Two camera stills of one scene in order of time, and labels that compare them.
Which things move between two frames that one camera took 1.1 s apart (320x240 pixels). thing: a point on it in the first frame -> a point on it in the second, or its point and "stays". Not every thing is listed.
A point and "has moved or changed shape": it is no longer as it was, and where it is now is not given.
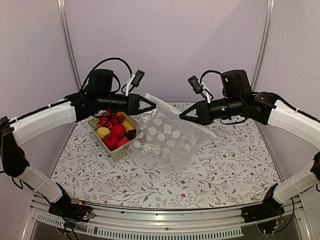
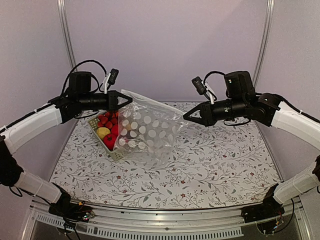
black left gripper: [133, 104] -> [112, 103]
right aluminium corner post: [270, 11] stays
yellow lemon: [102, 131] stays
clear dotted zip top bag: [166, 141] has moved or changed shape
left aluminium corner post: [63, 15] stays
